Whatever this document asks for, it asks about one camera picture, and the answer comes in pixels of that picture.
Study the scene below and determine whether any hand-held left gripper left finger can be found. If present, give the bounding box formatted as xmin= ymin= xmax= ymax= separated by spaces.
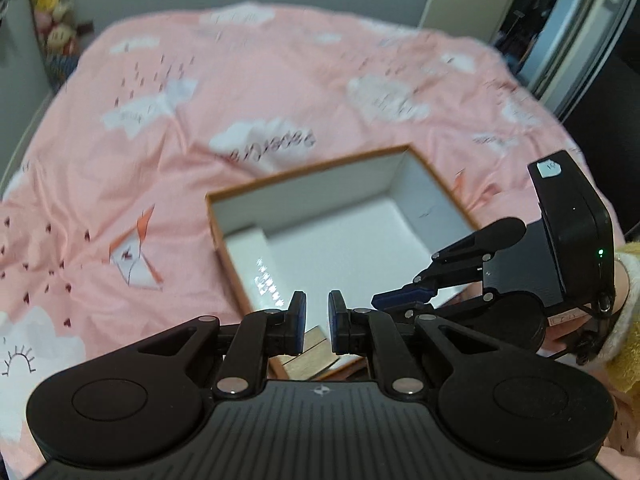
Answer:
xmin=135 ymin=290 xmax=308 ymax=397

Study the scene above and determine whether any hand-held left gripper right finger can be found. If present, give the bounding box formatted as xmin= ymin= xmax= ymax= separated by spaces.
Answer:
xmin=327 ymin=290 xmax=506 ymax=397

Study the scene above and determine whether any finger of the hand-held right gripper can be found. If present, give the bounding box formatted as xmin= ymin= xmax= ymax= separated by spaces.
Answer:
xmin=385 ymin=291 xmax=500 ymax=322
xmin=372 ymin=232 xmax=501 ymax=311

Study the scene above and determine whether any orange cardboard box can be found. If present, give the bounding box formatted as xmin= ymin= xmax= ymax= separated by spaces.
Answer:
xmin=205 ymin=144 xmax=481 ymax=383

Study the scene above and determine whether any person's right hand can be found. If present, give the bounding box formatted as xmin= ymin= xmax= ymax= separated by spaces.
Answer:
xmin=542 ymin=316 xmax=602 ymax=360

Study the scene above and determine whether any tan wooden block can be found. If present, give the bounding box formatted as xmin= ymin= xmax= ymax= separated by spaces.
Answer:
xmin=280 ymin=327 xmax=343 ymax=382

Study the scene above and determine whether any sliding glass door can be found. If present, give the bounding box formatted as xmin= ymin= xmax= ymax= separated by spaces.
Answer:
xmin=492 ymin=0 xmax=638 ymax=113

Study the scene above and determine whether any pink printed blanket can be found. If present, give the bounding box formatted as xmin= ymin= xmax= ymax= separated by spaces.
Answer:
xmin=0 ymin=2 xmax=640 ymax=480

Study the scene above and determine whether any hanging plush toys pile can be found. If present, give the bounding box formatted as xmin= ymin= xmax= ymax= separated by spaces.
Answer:
xmin=31 ymin=0 xmax=83 ymax=58

